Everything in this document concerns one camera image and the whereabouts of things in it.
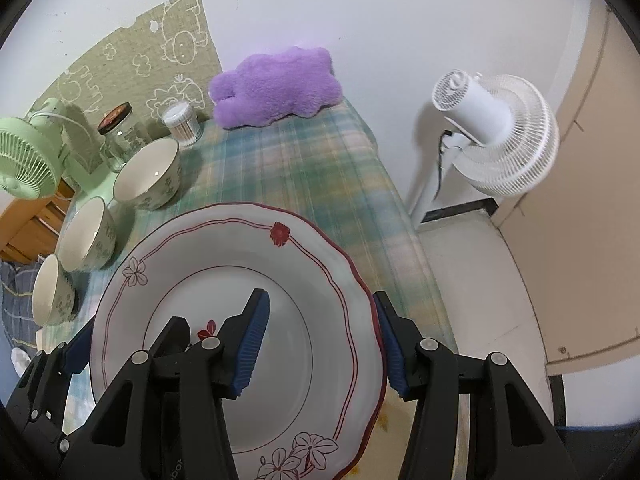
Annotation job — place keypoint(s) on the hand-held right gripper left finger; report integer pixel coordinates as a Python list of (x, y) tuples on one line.
[(252, 345)]

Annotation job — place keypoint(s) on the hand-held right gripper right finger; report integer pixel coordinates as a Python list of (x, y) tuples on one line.
[(392, 350)]

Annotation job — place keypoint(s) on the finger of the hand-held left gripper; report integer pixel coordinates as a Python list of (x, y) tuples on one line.
[(75, 355), (170, 335)]

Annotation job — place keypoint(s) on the floral ceramic bowl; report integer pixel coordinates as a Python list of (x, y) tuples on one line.
[(50, 290), (82, 235), (145, 170)]

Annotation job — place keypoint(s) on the white plate red pattern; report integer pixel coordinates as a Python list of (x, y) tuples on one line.
[(210, 260)]

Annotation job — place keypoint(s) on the white cloth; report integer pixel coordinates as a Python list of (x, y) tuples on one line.
[(21, 357)]

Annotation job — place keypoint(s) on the round yellow floral plate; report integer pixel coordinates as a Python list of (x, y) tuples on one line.
[(392, 415)]

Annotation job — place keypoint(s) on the blue plaid bedding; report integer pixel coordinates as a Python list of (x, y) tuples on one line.
[(15, 310)]

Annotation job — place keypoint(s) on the wooden bed headboard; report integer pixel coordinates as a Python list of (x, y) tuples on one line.
[(30, 225)]

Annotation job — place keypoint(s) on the plaid tablecloth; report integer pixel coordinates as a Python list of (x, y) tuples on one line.
[(300, 175)]

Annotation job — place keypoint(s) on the green desk fan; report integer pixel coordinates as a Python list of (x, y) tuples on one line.
[(25, 155)]

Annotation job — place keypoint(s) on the glass jar with lid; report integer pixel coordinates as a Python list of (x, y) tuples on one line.
[(120, 135)]

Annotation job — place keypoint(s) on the cotton swab container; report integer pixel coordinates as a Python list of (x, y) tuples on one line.
[(182, 122)]

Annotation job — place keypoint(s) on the beige door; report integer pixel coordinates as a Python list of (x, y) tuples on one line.
[(590, 210)]

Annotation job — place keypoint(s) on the white standing fan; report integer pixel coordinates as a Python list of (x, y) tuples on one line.
[(500, 125)]

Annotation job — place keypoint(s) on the purple plush toy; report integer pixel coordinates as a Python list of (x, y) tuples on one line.
[(275, 85)]

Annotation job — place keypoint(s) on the green printed mat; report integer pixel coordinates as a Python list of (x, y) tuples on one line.
[(150, 45)]

